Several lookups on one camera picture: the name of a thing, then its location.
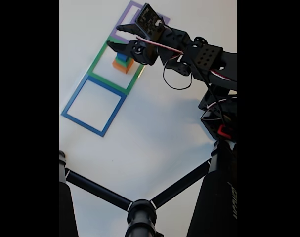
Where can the blue square frame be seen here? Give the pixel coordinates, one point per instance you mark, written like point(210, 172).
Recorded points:
point(73, 98)

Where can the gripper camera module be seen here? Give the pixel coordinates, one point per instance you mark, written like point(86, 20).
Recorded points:
point(148, 21)

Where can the orange block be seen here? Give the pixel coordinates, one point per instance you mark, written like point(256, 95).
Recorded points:
point(122, 67)

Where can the red black table clamp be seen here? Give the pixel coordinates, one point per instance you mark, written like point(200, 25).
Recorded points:
point(225, 130)

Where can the small blue cube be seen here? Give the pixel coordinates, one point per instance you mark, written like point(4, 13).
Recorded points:
point(121, 57)

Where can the green cube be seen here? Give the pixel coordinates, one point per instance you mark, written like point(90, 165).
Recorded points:
point(122, 63)

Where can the black camera tripod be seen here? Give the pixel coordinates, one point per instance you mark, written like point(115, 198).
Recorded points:
point(214, 197)

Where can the purple square frame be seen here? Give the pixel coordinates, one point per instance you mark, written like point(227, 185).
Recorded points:
point(120, 24)

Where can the green square frame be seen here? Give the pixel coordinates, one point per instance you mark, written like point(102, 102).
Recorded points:
point(98, 56)

